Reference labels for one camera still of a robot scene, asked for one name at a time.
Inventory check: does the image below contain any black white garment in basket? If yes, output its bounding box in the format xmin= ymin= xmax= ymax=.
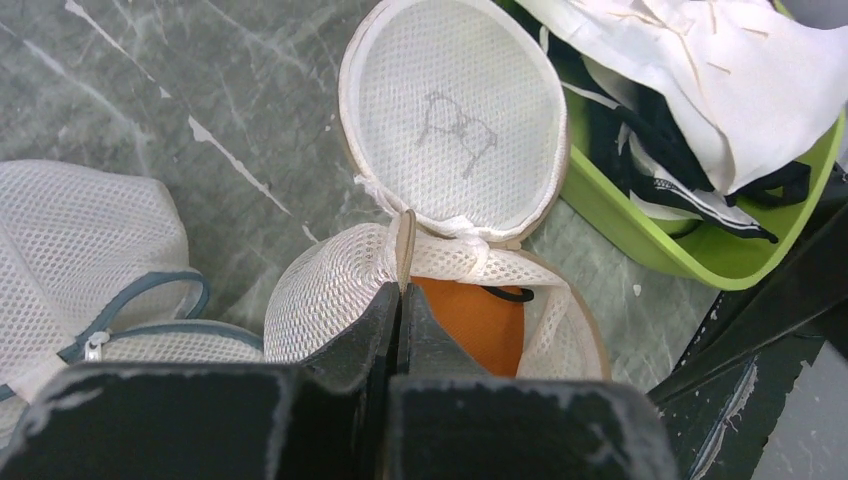
xmin=538 ymin=15 xmax=811 ymax=244

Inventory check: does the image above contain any white cloth in basket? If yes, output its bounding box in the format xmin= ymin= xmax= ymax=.
xmin=524 ymin=1 xmax=847 ymax=194

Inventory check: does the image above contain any blue-trim mesh laundry bag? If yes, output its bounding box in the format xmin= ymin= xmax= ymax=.
xmin=1 ymin=159 xmax=263 ymax=444

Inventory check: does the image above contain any orange red bra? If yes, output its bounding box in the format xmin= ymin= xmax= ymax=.
xmin=413 ymin=277 xmax=535 ymax=377

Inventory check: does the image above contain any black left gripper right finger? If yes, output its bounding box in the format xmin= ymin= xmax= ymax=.
xmin=387 ymin=286 xmax=679 ymax=479

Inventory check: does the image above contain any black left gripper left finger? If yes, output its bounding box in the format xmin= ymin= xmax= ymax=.
xmin=1 ymin=283 xmax=401 ymax=479

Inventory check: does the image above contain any green plastic basket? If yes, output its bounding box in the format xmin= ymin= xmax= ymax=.
xmin=493 ymin=0 xmax=848 ymax=292

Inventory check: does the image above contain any beige-trim mesh laundry bag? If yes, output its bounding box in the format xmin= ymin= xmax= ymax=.
xmin=264 ymin=1 xmax=611 ymax=380

